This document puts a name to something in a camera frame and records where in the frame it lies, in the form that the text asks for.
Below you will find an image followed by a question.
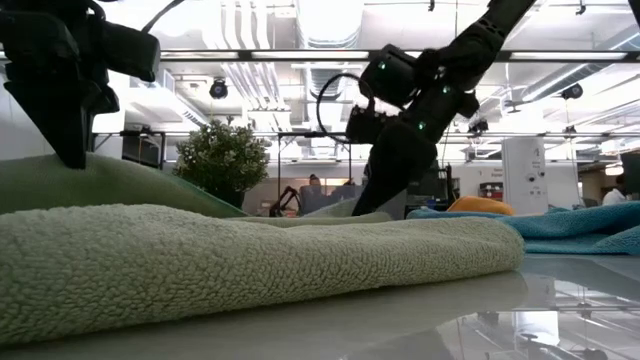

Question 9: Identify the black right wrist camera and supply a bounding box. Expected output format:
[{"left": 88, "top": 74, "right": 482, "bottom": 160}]
[{"left": 344, "top": 103, "right": 390, "bottom": 145}]

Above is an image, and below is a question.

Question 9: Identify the large dark monitor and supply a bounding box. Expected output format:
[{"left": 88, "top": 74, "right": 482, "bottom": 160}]
[{"left": 407, "top": 164, "right": 454, "bottom": 211}]

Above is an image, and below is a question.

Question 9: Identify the blue microfiber towel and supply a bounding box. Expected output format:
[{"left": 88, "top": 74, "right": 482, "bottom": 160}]
[{"left": 405, "top": 200, "right": 640, "bottom": 256}]

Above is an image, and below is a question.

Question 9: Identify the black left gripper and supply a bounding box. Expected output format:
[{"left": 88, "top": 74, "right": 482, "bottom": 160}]
[{"left": 0, "top": 12, "right": 121, "bottom": 170}]

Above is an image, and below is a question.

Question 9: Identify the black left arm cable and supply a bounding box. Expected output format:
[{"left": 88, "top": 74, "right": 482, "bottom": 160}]
[{"left": 141, "top": 0, "right": 187, "bottom": 34}]

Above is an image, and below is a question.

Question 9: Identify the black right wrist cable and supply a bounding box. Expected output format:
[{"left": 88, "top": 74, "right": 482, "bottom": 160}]
[{"left": 316, "top": 73, "right": 375, "bottom": 145}]

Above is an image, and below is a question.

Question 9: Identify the green microfiber towel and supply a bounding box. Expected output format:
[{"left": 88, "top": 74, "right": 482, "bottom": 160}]
[
  {"left": 0, "top": 152, "right": 394, "bottom": 225},
  {"left": 0, "top": 203, "right": 526, "bottom": 349}
]

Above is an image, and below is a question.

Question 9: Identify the black beam with light strips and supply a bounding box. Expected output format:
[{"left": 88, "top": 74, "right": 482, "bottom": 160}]
[{"left": 158, "top": 48, "right": 640, "bottom": 63}]

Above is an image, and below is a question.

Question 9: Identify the orange microfiber towel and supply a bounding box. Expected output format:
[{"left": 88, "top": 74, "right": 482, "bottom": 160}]
[{"left": 446, "top": 195, "right": 516, "bottom": 217}]

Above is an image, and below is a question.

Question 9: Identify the black monitor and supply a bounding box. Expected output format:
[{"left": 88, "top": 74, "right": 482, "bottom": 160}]
[{"left": 621, "top": 152, "right": 640, "bottom": 195}]

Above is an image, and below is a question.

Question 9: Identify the black equipment rack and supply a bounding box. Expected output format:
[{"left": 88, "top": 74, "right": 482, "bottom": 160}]
[{"left": 121, "top": 130, "right": 167, "bottom": 170}]

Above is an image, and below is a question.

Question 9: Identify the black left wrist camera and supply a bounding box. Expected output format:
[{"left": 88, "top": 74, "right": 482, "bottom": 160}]
[{"left": 92, "top": 19, "right": 162, "bottom": 84}]

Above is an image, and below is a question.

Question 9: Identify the artificial plant in black pot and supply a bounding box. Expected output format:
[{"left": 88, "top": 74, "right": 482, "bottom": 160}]
[{"left": 173, "top": 118, "right": 271, "bottom": 210}]

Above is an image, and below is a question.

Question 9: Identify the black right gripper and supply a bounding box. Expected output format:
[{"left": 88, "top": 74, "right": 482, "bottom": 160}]
[{"left": 351, "top": 119, "right": 439, "bottom": 217}]

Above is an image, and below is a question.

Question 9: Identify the white column with sensors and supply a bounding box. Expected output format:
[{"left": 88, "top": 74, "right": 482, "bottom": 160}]
[{"left": 501, "top": 137, "right": 549, "bottom": 216}]

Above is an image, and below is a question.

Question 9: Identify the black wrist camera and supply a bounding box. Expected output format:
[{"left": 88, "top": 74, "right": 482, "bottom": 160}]
[
  {"left": 92, "top": 19, "right": 162, "bottom": 84},
  {"left": 344, "top": 103, "right": 390, "bottom": 145}
]

